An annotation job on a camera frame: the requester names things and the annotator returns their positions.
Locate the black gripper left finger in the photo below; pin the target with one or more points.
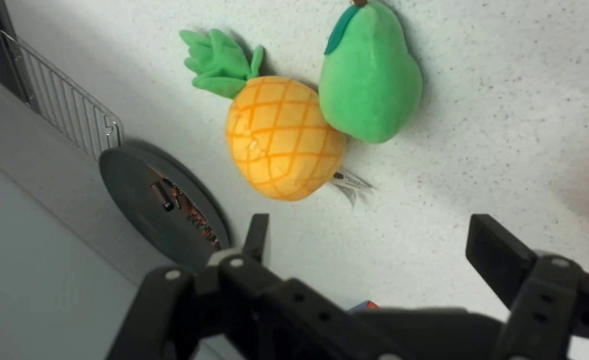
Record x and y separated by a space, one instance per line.
256 237

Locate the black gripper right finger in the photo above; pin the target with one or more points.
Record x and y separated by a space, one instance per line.
499 256

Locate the yellow pineapple plush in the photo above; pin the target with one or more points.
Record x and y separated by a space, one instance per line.
280 141

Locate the green pear plush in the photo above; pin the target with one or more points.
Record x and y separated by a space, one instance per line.
373 80

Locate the brown food pieces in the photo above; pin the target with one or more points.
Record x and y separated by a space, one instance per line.
166 196

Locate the dark grey round plate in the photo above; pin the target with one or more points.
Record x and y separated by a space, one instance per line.
134 192

